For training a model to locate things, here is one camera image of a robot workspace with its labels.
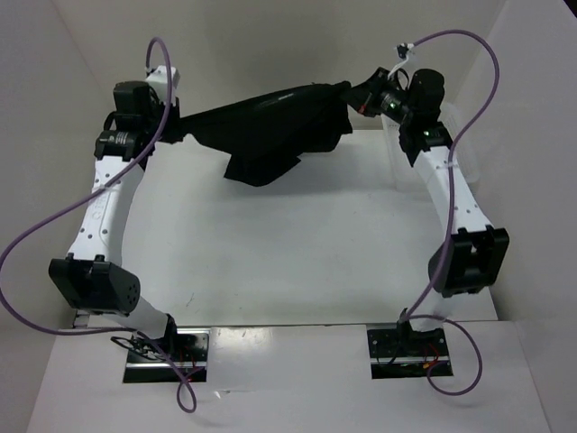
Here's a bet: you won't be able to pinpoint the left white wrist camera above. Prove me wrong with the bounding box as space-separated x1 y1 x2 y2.
145 65 180 106

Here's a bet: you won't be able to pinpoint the aluminium table edge rail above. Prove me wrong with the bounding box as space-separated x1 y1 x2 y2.
71 309 90 329

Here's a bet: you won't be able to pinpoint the black shorts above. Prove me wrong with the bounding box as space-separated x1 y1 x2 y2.
162 81 353 187

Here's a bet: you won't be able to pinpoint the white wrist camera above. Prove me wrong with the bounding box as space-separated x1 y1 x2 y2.
145 65 180 106
388 42 415 79

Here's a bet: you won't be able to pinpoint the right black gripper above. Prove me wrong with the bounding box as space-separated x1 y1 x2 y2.
340 68 416 125

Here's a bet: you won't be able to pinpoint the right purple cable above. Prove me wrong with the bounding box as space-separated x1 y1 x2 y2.
398 29 502 396

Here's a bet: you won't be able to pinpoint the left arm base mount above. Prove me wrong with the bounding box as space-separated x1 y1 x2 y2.
111 327 211 384

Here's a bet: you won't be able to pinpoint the purple cable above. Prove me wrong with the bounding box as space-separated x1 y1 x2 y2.
0 36 204 414
398 29 502 396

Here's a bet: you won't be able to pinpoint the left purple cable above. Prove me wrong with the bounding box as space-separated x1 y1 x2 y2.
0 36 204 414

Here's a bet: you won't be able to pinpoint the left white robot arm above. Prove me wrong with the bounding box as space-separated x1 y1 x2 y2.
49 77 180 361

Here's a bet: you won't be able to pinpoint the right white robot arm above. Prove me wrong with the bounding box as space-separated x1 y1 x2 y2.
343 68 509 355

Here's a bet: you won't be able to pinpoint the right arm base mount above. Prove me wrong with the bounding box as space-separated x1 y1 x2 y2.
366 322 453 380

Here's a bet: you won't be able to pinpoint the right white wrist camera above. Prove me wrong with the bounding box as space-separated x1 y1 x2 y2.
388 42 415 79

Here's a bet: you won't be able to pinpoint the white plastic basket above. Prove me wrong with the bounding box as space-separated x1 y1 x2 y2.
380 101 481 190

